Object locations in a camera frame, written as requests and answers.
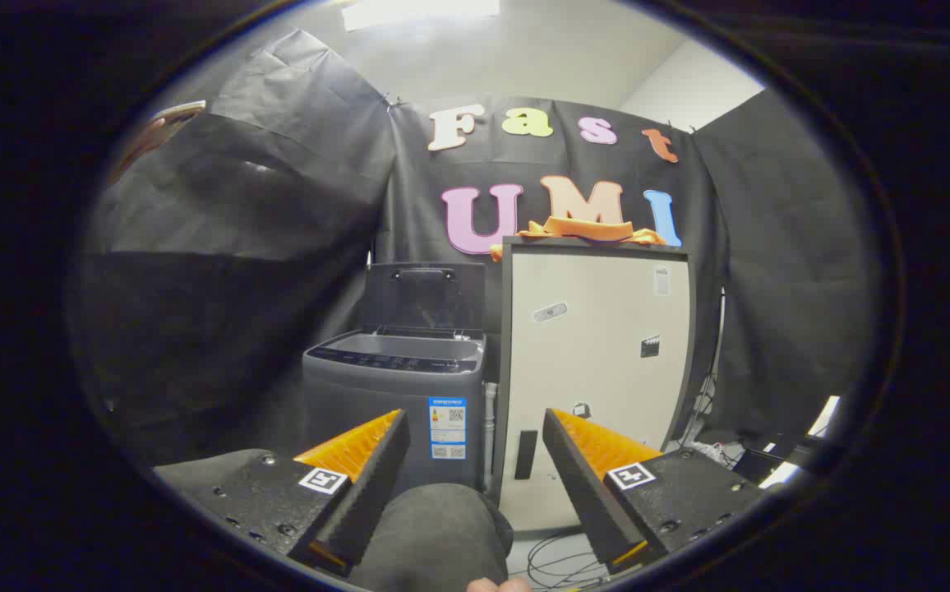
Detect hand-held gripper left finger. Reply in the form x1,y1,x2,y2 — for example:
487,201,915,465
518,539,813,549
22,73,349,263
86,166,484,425
153,409,412,578

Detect black floor cables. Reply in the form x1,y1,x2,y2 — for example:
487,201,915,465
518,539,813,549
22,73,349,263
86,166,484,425
524,533,611,590

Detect white drain hose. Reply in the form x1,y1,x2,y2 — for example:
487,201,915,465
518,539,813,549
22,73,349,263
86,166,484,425
483,380,499,493

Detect black backdrop cloth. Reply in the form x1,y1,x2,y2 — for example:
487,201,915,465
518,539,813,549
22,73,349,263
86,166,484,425
72,29,883,469

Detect white cabinet with dark frame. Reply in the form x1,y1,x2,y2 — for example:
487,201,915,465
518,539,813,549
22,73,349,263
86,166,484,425
491,236,698,534

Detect grey washing machine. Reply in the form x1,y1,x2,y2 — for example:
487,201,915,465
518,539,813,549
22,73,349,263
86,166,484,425
302,327,488,494

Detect person's leg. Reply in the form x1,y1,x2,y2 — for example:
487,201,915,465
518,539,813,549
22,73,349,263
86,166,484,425
348,483,515,592

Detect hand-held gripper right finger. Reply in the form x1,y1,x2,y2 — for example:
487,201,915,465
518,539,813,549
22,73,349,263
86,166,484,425
542,408,772,576

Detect orange shirt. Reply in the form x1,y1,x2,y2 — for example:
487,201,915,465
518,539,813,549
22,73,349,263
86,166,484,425
489,215,667,262

